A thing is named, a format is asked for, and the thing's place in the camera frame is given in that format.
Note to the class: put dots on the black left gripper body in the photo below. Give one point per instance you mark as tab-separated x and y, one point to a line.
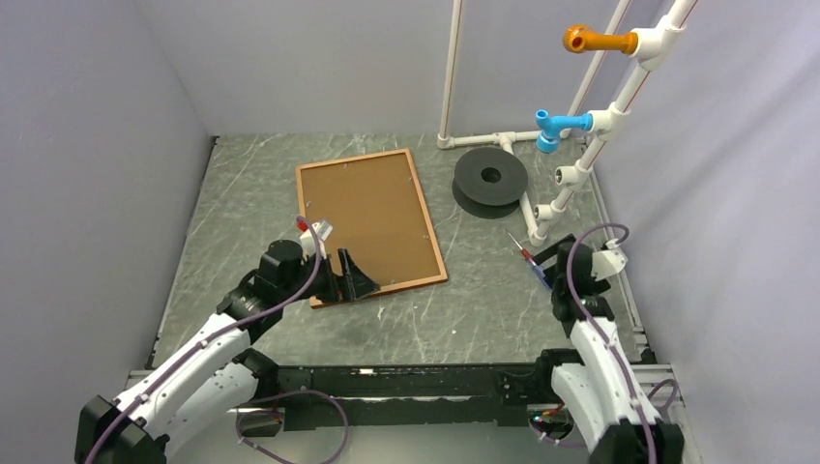
304	274

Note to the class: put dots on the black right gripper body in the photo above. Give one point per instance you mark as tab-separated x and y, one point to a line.
552	278

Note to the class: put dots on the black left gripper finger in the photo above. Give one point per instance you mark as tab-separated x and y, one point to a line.
324	287
353	284

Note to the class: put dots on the blue red screwdriver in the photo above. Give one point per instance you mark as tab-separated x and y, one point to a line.
530	261

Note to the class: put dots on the orange wooden picture frame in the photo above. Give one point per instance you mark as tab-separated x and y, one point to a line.
377	208

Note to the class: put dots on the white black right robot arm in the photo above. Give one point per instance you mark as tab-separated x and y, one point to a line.
594	379

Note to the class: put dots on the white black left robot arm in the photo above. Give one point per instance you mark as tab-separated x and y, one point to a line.
217	369

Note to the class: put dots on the black filament spool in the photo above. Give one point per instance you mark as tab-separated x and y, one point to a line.
489	182

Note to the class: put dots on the blue pipe peg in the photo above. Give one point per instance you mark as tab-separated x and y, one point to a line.
551	128

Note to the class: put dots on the orange pipe peg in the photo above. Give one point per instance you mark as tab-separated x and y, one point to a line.
581	38

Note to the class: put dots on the white pvc pipe rack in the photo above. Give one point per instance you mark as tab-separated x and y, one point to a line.
654	46

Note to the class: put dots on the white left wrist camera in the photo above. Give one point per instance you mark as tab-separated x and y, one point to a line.
313	237

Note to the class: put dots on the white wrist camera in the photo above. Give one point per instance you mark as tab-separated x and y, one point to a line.
609	261
313	237

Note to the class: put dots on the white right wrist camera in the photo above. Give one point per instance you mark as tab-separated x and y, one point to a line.
609	261

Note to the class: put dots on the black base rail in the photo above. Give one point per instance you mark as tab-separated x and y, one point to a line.
505	394

